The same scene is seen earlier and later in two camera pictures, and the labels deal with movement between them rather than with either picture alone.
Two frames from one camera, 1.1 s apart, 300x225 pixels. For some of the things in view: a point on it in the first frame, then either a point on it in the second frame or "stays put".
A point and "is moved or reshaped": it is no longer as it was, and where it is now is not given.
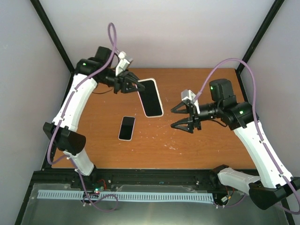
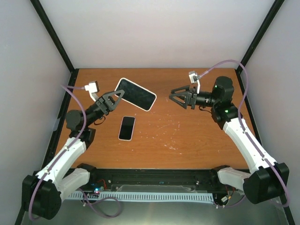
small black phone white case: x=126 y=128 stays put
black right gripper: x=193 y=118 -> x=189 y=99
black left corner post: x=51 y=31 stays put
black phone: x=150 y=98 is moved or reshaped
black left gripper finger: x=130 y=85 -> x=108 y=103
